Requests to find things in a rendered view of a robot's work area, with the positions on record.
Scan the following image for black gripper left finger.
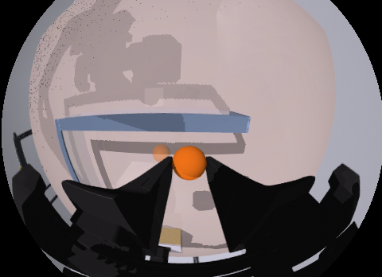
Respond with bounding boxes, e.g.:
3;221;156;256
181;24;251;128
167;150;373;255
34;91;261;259
61;156;173;257

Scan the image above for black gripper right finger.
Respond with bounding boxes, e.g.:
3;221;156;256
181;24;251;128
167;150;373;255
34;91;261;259
206;157;315;252

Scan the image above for clear l-shaped low wall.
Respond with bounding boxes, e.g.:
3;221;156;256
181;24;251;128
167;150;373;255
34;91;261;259
63;108;239;188

